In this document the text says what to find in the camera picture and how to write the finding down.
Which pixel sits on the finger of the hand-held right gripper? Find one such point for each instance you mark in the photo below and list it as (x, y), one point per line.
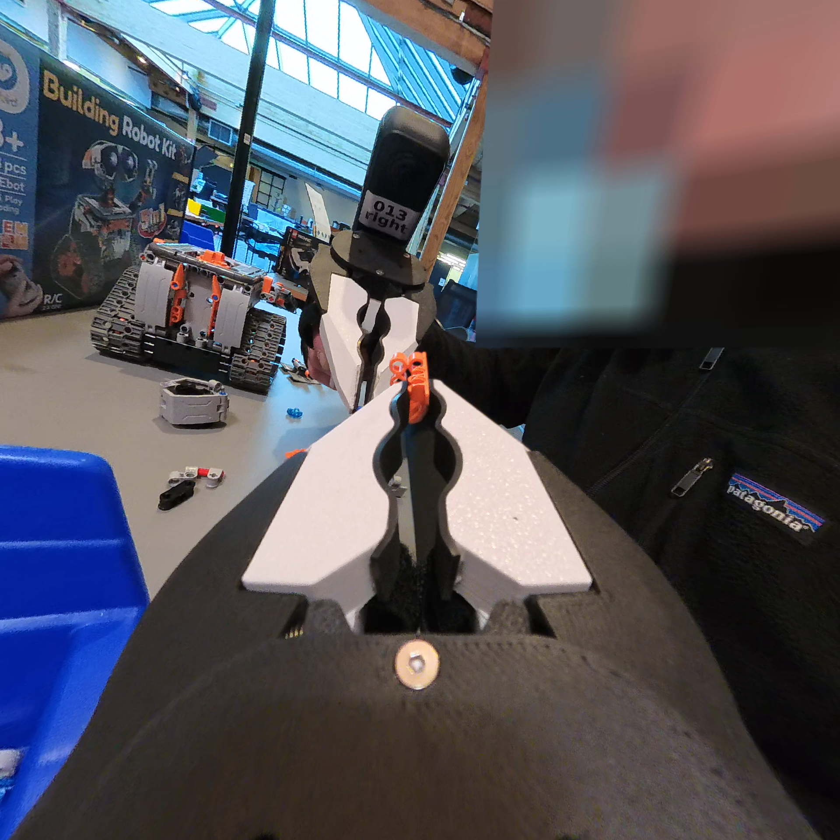
(400, 325)
(341, 328)

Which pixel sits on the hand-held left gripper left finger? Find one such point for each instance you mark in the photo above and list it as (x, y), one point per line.
(315, 525)

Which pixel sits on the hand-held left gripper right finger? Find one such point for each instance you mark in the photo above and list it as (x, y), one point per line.
(518, 525)

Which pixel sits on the orange brick connector piece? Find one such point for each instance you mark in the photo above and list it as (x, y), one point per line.
(413, 380)

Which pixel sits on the grey toy brick assembly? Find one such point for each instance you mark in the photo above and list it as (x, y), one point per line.
(193, 403)

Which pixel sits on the person's right forearm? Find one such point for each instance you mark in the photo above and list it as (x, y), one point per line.
(485, 380)

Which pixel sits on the black brick link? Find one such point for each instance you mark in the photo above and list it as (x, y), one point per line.
(176, 495)

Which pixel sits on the person's right hand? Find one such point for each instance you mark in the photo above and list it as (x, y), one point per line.
(320, 361)

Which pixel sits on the small grey winged brick assembly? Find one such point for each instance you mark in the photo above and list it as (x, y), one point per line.
(295, 371)

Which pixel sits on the black car kit box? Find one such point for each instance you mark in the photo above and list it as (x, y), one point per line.
(298, 253)

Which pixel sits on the tracked toy robot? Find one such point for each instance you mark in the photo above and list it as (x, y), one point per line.
(190, 315)

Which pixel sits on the black vertical pole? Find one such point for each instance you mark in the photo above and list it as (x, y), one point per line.
(246, 131)

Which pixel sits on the blue plastic bin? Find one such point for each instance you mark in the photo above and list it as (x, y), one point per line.
(200, 236)
(59, 623)

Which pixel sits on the robot kit box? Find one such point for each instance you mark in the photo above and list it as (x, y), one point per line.
(98, 184)

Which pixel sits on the wooden post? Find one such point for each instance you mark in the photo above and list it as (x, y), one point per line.
(456, 170)

